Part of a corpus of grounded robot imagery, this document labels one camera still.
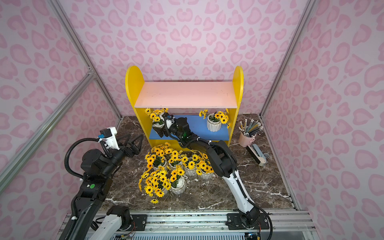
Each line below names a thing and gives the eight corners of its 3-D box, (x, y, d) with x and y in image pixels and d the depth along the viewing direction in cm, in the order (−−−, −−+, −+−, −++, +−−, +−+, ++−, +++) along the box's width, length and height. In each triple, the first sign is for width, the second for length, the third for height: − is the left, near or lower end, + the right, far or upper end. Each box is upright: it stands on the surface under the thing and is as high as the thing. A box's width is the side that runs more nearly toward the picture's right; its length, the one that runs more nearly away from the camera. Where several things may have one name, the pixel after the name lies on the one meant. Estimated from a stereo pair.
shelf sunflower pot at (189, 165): (183, 177, 90) (181, 165, 78) (184, 167, 94) (182, 154, 82) (198, 177, 90) (198, 165, 78) (198, 166, 94) (198, 154, 82)
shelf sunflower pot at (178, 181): (173, 194, 84) (168, 184, 71) (175, 178, 90) (171, 165, 77) (185, 194, 84) (182, 184, 71) (186, 178, 90) (183, 165, 77)
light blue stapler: (259, 167, 93) (261, 164, 91) (246, 148, 102) (247, 145, 99) (268, 163, 95) (270, 161, 92) (254, 145, 104) (255, 142, 101)
